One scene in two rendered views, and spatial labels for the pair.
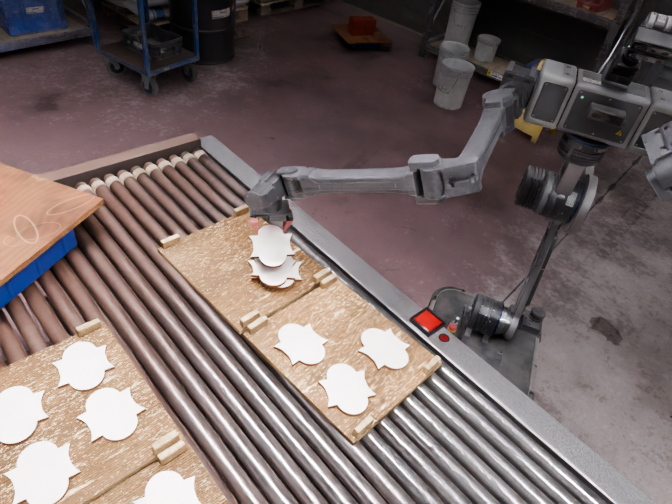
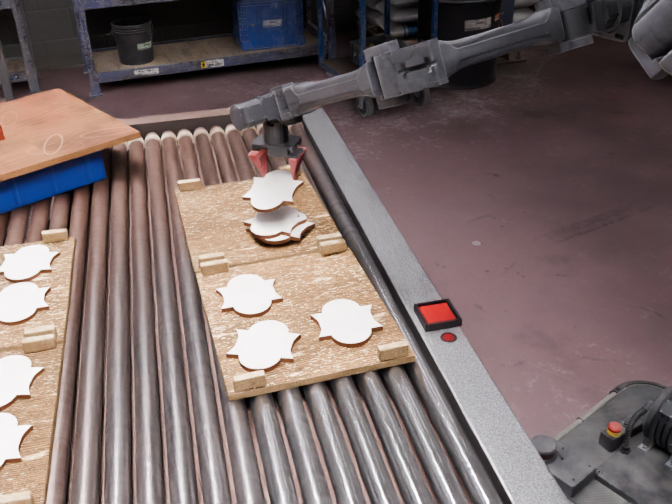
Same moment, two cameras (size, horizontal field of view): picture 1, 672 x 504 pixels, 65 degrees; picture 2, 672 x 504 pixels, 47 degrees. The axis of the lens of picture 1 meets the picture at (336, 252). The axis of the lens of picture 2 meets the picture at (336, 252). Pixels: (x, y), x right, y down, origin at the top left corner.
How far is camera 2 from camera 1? 0.89 m
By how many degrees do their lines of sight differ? 30
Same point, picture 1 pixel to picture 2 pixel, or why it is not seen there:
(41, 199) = (85, 125)
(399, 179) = (357, 74)
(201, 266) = (204, 211)
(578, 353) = not seen: outside the picture
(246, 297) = (227, 245)
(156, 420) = (51, 319)
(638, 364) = not seen: outside the picture
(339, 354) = (286, 315)
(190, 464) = (49, 360)
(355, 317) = (338, 287)
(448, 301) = (638, 400)
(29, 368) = not seen: outside the picture
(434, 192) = (387, 87)
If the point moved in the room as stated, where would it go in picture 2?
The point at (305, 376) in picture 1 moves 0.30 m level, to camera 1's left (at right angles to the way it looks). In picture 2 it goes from (228, 324) to (124, 278)
